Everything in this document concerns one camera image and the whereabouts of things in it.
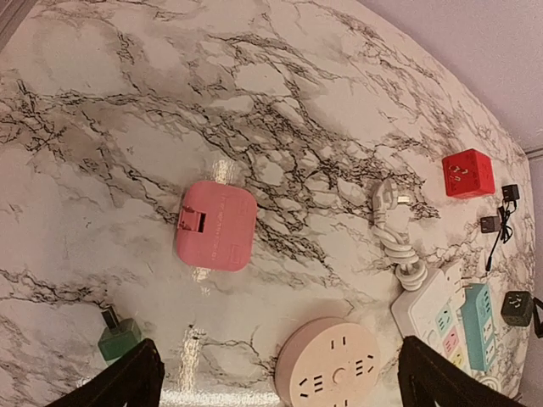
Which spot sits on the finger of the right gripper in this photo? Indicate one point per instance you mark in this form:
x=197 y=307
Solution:
x=537 y=317

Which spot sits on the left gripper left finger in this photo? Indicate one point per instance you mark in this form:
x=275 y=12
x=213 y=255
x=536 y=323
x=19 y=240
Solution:
x=135 y=379

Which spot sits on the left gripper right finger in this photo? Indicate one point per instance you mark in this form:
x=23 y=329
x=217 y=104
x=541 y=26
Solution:
x=428 y=379

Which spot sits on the dark green cube plug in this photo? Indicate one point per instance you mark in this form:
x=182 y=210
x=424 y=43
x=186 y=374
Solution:
x=517 y=308

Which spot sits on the light green plug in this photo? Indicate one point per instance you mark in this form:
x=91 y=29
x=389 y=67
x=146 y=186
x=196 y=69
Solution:
x=118 y=337

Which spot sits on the teal power strip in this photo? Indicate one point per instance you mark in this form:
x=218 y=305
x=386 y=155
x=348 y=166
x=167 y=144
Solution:
x=479 y=327

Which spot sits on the white multicolour power strip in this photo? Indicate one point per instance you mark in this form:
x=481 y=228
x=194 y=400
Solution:
x=426 y=310

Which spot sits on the white plug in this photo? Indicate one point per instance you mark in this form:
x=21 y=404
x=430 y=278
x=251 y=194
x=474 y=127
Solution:
x=454 y=276

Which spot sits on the pink round power strip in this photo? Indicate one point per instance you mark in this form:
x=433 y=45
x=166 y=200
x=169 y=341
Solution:
x=327 y=362

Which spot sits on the dark grey usb charger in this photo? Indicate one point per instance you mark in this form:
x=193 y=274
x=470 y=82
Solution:
x=490 y=224

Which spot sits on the black power adapter with cable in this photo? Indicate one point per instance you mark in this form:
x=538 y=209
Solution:
x=509 y=204

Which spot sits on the red cube socket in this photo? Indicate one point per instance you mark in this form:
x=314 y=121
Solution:
x=468 y=174

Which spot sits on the pink cube socket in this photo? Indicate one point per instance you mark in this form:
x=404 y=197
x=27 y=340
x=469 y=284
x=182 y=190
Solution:
x=216 y=226

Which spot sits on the right aluminium frame post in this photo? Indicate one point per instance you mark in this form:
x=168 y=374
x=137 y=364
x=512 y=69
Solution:
x=534 y=153

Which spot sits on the aluminium frame post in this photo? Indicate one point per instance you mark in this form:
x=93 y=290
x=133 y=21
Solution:
x=12 y=14
x=534 y=153

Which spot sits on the left aluminium frame post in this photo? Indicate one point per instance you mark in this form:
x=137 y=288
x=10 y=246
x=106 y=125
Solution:
x=12 y=14

